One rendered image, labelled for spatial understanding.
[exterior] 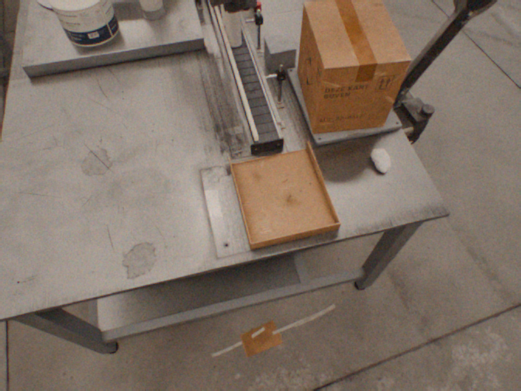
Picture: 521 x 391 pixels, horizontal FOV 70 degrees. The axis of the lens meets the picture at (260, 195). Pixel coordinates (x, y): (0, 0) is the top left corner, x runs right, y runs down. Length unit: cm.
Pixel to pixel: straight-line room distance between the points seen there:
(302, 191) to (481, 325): 124
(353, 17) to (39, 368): 188
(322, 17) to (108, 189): 82
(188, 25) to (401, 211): 106
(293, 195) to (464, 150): 162
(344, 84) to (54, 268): 95
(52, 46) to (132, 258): 94
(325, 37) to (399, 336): 135
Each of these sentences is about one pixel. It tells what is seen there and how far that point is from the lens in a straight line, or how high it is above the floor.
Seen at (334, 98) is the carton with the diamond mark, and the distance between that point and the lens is 115.
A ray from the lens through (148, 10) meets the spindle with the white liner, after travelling 168.
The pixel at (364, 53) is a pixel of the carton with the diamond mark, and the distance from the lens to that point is 112.
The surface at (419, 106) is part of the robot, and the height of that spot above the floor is 28.
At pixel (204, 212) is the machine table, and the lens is 111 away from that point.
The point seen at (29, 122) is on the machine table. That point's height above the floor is 83.
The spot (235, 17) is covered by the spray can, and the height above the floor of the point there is 100.
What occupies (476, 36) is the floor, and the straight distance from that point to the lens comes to 343.
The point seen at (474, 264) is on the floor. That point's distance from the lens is 219.
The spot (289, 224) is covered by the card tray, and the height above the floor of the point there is 83.
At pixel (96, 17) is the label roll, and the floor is 98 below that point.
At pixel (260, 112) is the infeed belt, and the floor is 88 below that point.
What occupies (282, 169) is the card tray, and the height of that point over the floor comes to 83.
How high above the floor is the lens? 180
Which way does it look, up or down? 59 degrees down
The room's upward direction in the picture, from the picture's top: 1 degrees counter-clockwise
